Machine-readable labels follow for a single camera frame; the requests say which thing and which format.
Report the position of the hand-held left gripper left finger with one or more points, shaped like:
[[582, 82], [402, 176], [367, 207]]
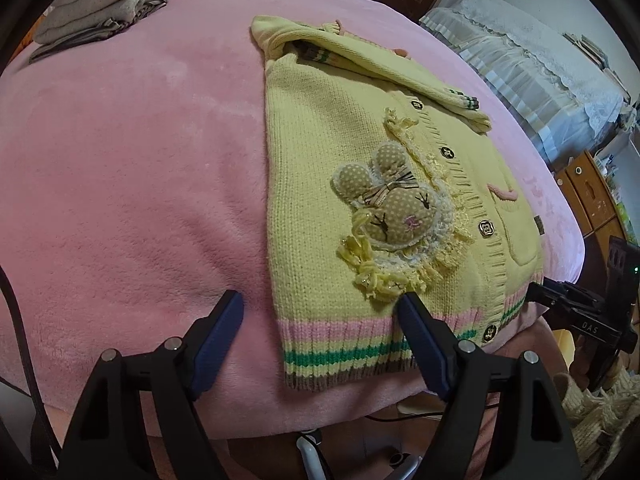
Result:
[[220, 340]]

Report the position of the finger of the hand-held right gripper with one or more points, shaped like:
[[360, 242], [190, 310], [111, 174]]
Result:
[[565, 300]]

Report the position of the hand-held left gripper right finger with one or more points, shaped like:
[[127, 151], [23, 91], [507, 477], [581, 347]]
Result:
[[425, 355]]

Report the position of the yellow knit cardigan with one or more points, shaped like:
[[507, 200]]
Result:
[[310, 160]]

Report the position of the stack of folded clothes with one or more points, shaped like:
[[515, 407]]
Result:
[[90, 20]]

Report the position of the cream knit sweater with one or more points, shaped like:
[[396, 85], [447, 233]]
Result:
[[595, 405]]

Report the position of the wooden drawer cabinet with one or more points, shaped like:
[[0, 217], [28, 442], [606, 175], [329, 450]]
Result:
[[590, 195]]

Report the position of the white plastic object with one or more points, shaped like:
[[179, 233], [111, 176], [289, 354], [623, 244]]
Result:
[[312, 460]]

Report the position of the pink bed blanket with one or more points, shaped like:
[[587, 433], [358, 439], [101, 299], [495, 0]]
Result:
[[150, 160]]

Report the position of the lace-covered furniture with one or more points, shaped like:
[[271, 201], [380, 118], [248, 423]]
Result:
[[525, 60]]

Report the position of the pile of books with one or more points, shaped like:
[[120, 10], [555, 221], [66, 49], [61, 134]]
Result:
[[595, 55]]

